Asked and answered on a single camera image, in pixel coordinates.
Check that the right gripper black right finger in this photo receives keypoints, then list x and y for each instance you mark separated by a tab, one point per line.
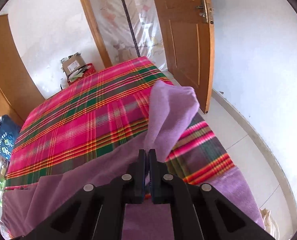
199	212

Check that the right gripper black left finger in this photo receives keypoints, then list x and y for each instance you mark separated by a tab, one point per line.
96	212

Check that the purple fleece garment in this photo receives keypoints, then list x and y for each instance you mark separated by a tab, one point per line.
163	129

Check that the cream cloth on floor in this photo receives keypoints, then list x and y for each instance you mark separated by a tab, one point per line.
270	225

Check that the pink plaid tablecloth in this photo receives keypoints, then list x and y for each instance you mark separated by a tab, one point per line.
96	115

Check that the blue printed tote bag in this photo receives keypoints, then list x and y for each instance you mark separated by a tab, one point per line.
9	131

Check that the red patterned storage basket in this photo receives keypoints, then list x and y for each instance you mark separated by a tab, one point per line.
81	73

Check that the wooden wardrobe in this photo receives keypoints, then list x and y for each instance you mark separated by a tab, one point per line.
18	93

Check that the brown cardboard box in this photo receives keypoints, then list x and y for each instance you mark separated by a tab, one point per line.
72	63

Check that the transparent printed door curtain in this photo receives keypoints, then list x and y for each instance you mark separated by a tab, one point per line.
130	29

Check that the wooden room door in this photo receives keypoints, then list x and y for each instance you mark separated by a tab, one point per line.
189	46

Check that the metal door handle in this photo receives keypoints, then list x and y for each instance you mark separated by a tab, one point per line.
205	12

